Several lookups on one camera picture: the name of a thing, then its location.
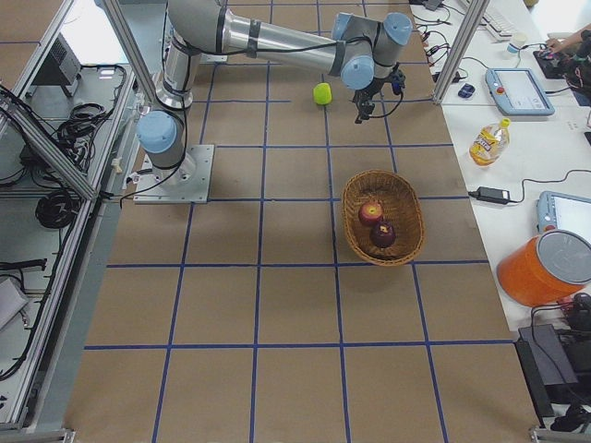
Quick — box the white keyboard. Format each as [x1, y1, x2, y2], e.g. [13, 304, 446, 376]
[481, 9, 516, 41]

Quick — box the far blue teach pendant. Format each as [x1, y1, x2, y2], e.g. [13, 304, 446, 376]
[485, 68, 555, 116]

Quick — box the green apple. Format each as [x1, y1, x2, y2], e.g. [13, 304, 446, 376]
[312, 82, 332, 106]

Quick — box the paper cup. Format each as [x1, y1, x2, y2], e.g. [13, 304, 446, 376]
[506, 31, 527, 55]

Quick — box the orange bucket grey lid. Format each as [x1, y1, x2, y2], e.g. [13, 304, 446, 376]
[496, 230, 590, 307]

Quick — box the woven wicker basket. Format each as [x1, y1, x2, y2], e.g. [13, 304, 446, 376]
[342, 170, 425, 267]

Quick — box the near blue teach pendant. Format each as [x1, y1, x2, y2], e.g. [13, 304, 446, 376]
[537, 191, 591, 242]

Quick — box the dark blue pouch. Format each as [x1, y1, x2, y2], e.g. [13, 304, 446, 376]
[457, 83, 476, 99]

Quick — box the grey metal box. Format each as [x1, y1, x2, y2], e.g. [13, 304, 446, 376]
[31, 33, 81, 97]

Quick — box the blue teach pendant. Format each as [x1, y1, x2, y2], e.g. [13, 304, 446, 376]
[485, 68, 555, 116]
[537, 191, 591, 242]

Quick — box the aluminium frame post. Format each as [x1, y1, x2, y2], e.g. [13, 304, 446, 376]
[432, 0, 489, 105]

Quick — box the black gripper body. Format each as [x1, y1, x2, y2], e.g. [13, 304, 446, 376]
[353, 77, 390, 111]

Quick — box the yellow oil bottle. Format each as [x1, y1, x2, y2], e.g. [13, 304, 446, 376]
[469, 117, 512, 166]

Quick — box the black cable bundle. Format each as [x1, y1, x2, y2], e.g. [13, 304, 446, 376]
[35, 188, 78, 231]

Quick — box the red yellow apple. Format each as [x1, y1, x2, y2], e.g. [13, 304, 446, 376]
[357, 200, 384, 227]

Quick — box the black power adapter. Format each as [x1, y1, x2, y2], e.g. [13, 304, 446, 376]
[468, 186, 514, 205]

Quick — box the dark purple apple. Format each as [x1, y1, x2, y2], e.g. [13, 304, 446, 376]
[369, 221, 396, 248]

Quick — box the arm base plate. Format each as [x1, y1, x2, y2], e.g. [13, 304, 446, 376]
[133, 144, 214, 204]

